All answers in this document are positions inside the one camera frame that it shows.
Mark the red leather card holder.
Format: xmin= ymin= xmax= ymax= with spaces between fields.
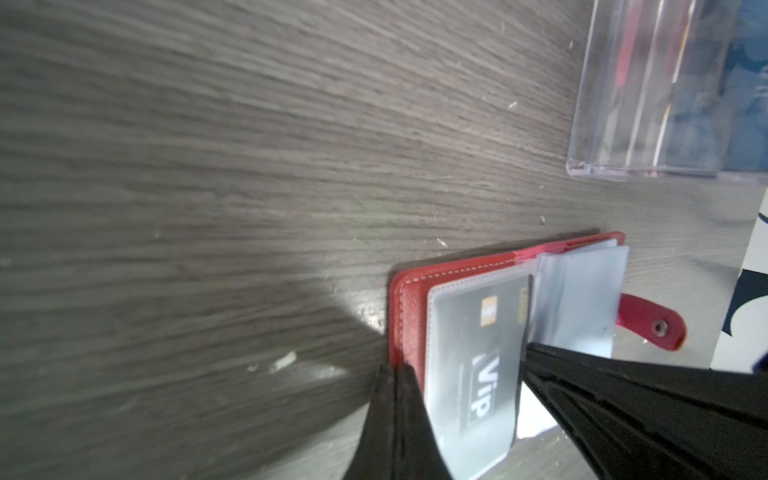
xmin=388 ymin=232 xmax=687 ymax=479

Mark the black VIP credit card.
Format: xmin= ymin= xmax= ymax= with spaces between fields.
xmin=426 ymin=274 xmax=531 ymax=460

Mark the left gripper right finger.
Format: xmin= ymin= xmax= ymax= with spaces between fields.
xmin=397 ymin=365 xmax=451 ymax=479

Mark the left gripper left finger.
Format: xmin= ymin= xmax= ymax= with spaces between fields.
xmin=343 ymin=364 xmax=399 ymax=480

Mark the clear acrylic card box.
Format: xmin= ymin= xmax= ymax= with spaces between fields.
xmin=566 ymin=0 xmax=767 ymax=184

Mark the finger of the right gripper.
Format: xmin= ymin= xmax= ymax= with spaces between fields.
xmin=523 ymin=343 xmax=767 ymax=479

